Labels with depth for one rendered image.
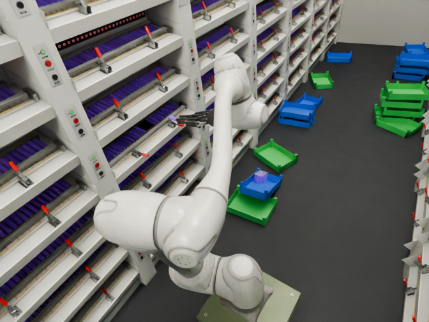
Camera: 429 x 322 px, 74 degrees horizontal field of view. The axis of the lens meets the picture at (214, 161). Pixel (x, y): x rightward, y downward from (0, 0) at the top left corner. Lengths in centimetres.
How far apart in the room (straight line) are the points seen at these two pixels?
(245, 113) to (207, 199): 46
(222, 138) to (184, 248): 36
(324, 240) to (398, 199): 64
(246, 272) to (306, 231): 85
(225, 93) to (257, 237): 116
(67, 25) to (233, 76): 54
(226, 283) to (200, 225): 59
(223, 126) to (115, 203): 38
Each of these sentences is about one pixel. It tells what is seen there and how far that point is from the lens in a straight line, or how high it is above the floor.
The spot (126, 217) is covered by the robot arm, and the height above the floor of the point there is 104.
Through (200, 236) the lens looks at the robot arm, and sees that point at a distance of 63.
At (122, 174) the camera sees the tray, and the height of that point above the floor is 75.
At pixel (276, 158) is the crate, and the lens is 242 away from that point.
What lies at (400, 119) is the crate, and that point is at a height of 5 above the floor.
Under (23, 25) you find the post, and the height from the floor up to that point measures 138.
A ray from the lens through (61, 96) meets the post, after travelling 107.
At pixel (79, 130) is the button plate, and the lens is 112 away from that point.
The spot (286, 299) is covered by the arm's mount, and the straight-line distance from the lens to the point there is 141.
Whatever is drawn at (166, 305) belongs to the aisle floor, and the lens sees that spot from 173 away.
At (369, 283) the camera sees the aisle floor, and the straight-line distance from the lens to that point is 183.
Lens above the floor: 153
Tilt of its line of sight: 39 degrees down
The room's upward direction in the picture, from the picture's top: 8 degrees counter-clockwise
